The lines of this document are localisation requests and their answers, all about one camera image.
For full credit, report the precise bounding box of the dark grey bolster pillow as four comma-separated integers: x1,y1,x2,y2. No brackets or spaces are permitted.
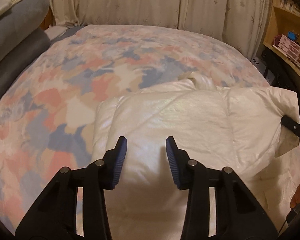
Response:
0,28,51,99

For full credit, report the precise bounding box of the pastel cat pattern bedspread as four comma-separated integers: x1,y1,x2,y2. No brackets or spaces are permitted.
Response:
0,25,267,232

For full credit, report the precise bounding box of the wooden shelf desk unit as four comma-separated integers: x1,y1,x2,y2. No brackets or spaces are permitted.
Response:
263,0,300,76

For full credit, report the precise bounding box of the cream patterned curtain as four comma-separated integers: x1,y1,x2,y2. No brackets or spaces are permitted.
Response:
50,0,273,59

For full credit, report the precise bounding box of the pink drawer box stack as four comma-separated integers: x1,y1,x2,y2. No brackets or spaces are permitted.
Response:
277,35,300,63

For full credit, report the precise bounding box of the light blue-grey bolster pillow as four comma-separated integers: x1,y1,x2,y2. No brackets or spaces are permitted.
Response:
0,0,50,61

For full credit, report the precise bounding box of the white shiny puffer jacket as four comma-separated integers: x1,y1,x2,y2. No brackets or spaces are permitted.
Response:
92,72,300,239

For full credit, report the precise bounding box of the small blue object on boxes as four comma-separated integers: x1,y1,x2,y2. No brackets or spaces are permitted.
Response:
287,31,298,41

